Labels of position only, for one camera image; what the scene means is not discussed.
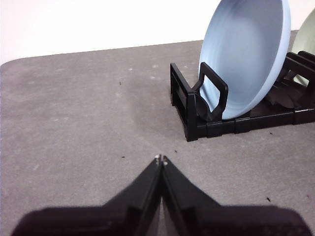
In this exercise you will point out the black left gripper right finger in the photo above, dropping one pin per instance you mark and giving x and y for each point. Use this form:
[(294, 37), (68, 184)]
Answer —
[(233, 221)]

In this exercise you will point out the light blue plate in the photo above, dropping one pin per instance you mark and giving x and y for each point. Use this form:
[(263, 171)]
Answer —
[(246, 49)]

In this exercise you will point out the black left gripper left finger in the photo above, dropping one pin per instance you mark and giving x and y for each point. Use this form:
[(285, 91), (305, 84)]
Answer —
[(98, 221)]

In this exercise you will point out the black plastic plate rack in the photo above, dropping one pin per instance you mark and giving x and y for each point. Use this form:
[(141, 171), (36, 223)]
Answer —
[(221, 126)]

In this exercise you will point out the pale green plate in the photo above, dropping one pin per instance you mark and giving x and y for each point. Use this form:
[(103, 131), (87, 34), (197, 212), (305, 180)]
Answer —
[(307, 37)]

